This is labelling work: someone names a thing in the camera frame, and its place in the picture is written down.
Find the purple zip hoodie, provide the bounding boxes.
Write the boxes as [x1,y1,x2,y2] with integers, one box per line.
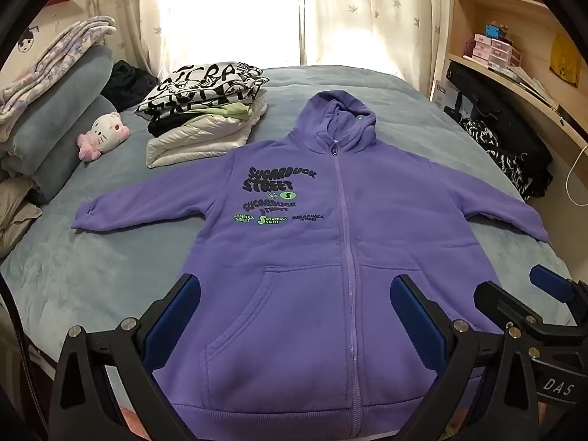
[73,91,547,440]

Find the black white clothes on chair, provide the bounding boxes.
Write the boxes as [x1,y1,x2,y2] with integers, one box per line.
[444,94,553,200]

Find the black clothes pile by window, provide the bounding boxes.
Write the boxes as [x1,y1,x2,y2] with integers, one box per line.
[101,60,159,112]

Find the grey-blue bed blanket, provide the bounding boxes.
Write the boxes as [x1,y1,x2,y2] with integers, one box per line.
[2,67,571,357]

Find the beige pillow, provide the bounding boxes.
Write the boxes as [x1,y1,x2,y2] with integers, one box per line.
[0,177,43,259]

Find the white cardboard box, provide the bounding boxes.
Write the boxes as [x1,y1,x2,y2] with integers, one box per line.
[431,80,473,118]

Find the yellow paper on shelf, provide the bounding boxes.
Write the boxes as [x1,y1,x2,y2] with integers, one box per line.
[549,31,582,88]

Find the pink storage boxes stack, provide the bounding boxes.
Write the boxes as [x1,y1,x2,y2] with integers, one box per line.
[472,34,522,67]

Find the wooden shelf desk unit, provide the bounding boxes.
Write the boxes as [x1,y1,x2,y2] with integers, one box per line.
[442,0,588,189]

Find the Hello Kitty plush toy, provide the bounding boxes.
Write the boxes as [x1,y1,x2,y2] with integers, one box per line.
[77,112,130,161]

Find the black folded garment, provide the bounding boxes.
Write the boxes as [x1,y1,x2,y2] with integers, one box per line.
[147,115,196,137]

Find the white puffer jacket folded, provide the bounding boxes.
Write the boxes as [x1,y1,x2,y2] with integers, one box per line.
[146,97,267,169]

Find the floral sheer curtain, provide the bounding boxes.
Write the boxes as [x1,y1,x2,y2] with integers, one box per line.
[87,0,451,94]

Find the light green folded garment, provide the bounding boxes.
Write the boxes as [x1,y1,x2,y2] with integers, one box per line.
[178,103,255,121]

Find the purple floral folded blanket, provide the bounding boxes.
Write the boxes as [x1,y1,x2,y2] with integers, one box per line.
[1,15,116,142]

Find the black white patterned garment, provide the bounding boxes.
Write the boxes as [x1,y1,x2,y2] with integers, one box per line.
[135,62,269,121]

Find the white charging cable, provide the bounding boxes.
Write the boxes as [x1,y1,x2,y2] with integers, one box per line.
[565,141,588,207]

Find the cartoon wall sticker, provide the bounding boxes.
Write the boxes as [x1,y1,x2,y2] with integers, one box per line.
[17,26,40,53]

